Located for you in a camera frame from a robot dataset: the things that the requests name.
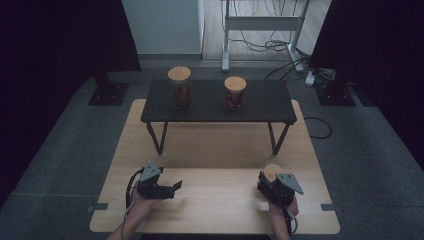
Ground looped black floor cable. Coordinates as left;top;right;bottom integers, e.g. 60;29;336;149
303;116;333;140

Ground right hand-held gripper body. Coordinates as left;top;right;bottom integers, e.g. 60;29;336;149
266;172;305;210

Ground hand-held gripper cable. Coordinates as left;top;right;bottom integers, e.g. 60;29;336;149
281;196;299;236
124;168;144;240

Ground black cables to power strip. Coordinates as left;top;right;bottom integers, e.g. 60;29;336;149
264;49;334;81

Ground dark curtain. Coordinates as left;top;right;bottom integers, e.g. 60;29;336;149
0;0;143;208
308;0;424;168

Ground tall glass jar dried flowers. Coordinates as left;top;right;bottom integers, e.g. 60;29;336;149
167;65;194;110

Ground white partition panel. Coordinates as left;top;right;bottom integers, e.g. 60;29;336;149
121;0;205;55

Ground white desk frame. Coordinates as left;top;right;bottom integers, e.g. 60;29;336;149
221;0;311;74

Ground short glass jar pale grains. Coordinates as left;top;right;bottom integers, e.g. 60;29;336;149
262;163;285;183

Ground left hand-held gripper cable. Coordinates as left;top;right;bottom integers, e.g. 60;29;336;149
124;168;144;240

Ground person's left hand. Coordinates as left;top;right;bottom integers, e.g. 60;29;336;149
129;186;158;214

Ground person's right hand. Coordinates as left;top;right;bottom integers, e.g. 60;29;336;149
268;196;300;218

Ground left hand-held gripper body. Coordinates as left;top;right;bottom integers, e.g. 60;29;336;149
135;161;177;201

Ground black low shelf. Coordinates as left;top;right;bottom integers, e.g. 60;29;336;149
140;78;298;156

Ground white power strip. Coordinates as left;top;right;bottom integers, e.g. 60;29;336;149
304;70;317;87

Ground tangled black cables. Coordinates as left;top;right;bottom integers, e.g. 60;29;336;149
229;0;301;53

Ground medium glass jar bamboo lid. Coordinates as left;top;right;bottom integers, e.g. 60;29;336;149
223;76;248;111

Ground grey tape strip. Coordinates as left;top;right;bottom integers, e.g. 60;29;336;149
87;202;110;213
320;203;344;213

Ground right hand-held gripper cable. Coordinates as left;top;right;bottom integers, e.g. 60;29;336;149
281;196;299;236

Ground black stand base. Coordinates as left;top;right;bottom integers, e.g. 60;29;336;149
87;71;130;107
314;76;357;108

